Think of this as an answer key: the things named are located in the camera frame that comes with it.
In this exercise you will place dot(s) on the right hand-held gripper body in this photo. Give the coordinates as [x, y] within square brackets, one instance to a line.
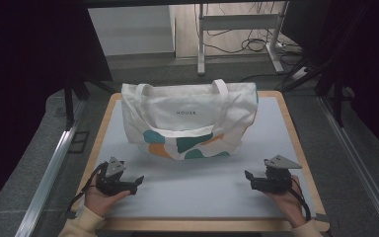
[276, 182]

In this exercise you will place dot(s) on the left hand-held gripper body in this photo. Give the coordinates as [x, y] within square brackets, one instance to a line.
[112, 184]

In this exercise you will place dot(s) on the person's left hand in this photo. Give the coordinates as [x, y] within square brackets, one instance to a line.
[100, 202]

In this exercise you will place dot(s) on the person's right hand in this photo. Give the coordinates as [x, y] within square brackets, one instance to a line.
[291, 205]

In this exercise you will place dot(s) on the white patterned tote bag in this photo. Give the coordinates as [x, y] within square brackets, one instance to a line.
[190, 115]

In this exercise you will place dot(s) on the black metal stand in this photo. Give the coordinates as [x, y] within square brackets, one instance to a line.
[338, 98]
[68, 102]

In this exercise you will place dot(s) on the white power strip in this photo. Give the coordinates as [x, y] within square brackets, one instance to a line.
[288, 46]

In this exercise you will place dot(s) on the dark curtain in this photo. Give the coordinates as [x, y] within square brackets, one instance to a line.
[368, 65]
[29, 65]

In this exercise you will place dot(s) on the black floor bracket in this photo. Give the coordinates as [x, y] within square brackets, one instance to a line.
[78, 142]

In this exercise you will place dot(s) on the aluminium rail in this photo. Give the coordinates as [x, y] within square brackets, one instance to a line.
[358, 158]
[51, 164]

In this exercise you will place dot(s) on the white wall panel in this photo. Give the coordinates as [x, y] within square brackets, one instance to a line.
[130, 31]

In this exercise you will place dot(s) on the white metal desk frame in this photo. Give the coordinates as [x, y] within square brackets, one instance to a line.
[238, 22]

